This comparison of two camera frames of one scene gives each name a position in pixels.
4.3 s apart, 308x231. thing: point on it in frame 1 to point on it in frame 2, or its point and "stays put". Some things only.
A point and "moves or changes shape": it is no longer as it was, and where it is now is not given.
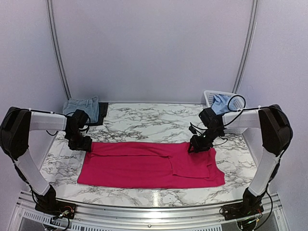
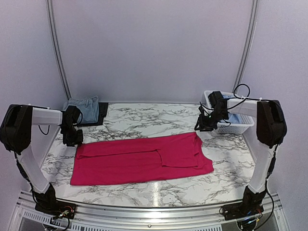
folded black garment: (102, 109) stays put
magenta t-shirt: (149, 165) moves or changes shape
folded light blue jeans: (90, 105) stays put
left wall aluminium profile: (56, 44) stays put
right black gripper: (198, 147) to (203, 126)
